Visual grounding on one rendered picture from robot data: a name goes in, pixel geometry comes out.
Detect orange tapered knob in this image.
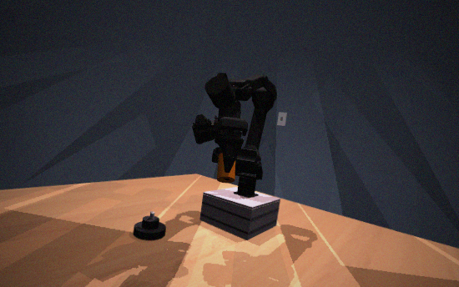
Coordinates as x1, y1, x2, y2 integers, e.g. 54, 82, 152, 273
217, 153, 235, 183

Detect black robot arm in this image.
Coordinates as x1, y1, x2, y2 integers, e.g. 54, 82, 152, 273
192, 73, 277, 198

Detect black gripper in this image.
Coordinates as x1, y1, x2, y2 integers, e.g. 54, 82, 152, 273
212, 113, 248, 173

